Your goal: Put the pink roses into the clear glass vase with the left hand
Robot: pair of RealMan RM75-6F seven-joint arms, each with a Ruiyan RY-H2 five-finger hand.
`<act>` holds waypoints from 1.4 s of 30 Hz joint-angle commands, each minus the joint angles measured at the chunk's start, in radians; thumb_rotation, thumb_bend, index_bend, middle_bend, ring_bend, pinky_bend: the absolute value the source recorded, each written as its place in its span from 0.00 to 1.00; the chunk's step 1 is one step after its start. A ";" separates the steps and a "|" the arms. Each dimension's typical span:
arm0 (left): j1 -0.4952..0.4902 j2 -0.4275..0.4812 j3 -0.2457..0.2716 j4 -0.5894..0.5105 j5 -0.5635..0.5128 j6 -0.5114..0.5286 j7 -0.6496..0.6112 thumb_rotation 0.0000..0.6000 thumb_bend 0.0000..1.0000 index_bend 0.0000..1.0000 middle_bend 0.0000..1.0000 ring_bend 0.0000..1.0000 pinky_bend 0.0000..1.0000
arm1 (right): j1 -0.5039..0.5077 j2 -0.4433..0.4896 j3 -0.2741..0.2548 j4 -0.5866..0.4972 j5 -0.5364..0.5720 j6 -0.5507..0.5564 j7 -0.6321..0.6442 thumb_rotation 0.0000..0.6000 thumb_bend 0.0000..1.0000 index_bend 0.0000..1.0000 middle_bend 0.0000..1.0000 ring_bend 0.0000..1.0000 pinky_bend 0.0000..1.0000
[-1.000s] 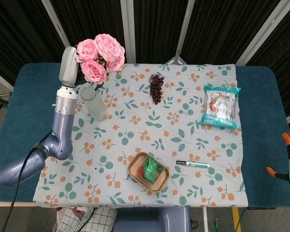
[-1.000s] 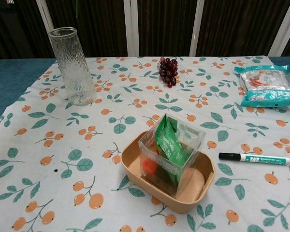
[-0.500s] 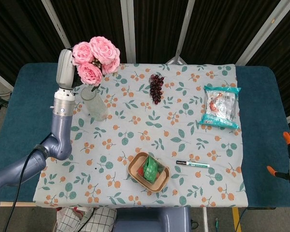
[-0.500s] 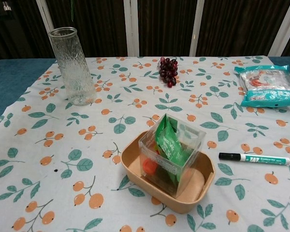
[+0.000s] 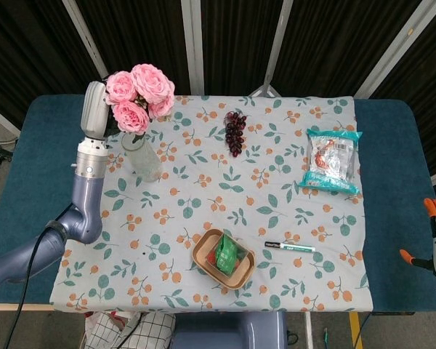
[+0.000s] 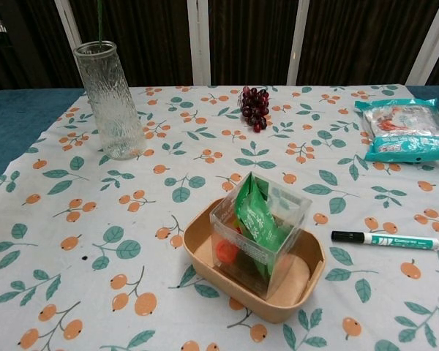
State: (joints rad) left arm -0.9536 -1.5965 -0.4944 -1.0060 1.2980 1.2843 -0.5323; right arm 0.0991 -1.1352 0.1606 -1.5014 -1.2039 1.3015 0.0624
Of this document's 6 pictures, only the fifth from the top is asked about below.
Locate white marker black cap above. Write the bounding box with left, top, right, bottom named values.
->
left=264, top=240, right=317, bottom=254

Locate fruit and leaf print tablecloth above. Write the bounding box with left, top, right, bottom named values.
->
left=49, top=93, right=372, bottom=313

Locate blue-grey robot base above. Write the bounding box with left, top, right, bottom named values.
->
left=170, top=313, right=288, bottom=349

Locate dark red grape bunch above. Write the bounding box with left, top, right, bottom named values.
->
left=223, top=111, right=249, bottom=159

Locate clear textured glass vase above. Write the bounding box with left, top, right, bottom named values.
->
left=121, top=132, right=164, bottom=183

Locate green sachet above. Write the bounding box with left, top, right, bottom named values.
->
left=214, top=233, right=239, bottom=273

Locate teal snack packet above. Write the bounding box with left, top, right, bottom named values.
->
left=297, top=127, right=363, bottom=196

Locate blue table cover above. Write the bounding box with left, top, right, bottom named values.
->
left=0, top=93, right=436, bottom=314

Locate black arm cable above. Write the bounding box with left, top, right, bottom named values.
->
left=10, top=220, right=65, bottom=349

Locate white checkered bag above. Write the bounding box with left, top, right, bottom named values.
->
left=80, top=310, right=177, bottom=349

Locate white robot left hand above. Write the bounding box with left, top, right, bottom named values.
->
left=80, top=81, right=113, bottom=139

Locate pink rose bouquet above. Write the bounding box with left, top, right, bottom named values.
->
left=104, top=63, right=176, bottom=145

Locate white frame post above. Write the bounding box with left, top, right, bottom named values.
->
left=354, top=0, right=436, bottom=98
left=180, top=0, right=204, bottom=96
left=60, top=0, right=110, bottom=81
left=0, top=101, right=22, bottom=136
left=249, top=0, right=295, bottom=97

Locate brown paper tray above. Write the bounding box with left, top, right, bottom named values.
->
left=191, top=228, right=257, bottom=291

